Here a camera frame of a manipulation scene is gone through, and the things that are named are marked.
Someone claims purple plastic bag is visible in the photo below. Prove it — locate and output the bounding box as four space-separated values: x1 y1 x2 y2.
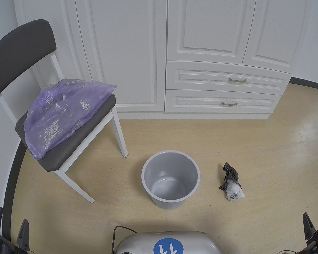
23 79 117 160

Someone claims crumpled black plastic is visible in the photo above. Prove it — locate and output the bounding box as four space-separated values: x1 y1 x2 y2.
219 162 241 191

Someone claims pale grey trash bin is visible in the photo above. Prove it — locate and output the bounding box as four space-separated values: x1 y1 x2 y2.
141 150 201 209

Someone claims white printed wrapper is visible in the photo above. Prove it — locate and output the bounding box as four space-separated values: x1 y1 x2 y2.
224 180 246 202

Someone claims white chair dark grey seat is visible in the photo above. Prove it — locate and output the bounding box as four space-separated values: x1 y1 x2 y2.
0 19 128 204

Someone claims black cable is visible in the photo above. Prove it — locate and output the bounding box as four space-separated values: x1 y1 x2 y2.
111 226 138 252

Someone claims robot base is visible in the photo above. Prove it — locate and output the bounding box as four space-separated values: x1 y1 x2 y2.
117 231 226 254

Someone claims white wardrobe with drawers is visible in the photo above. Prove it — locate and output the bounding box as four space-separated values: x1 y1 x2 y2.
13 0 309 120

